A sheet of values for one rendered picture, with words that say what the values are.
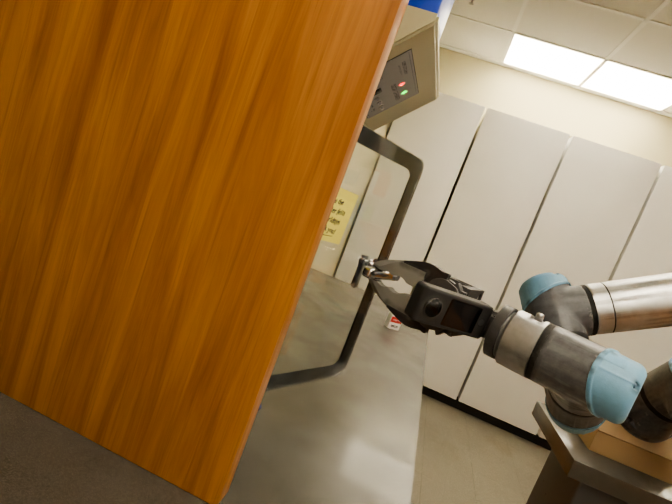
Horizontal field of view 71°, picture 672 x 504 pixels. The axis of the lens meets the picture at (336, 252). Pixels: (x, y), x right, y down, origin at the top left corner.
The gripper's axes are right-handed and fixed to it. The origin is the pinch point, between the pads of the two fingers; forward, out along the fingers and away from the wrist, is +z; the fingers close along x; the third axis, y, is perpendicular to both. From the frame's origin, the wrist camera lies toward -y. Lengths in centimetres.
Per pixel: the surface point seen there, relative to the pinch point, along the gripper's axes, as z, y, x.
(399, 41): -2.5, -17.9, 27.2
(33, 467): 6.3, -38.5, -26.0
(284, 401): 7.1, -0.5, -26.0
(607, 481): -38, 56, -27
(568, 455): -30, 55, -27
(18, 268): 21.9, -38.3, -11.1
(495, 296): 66, 293, -27
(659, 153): 16, 366, 117
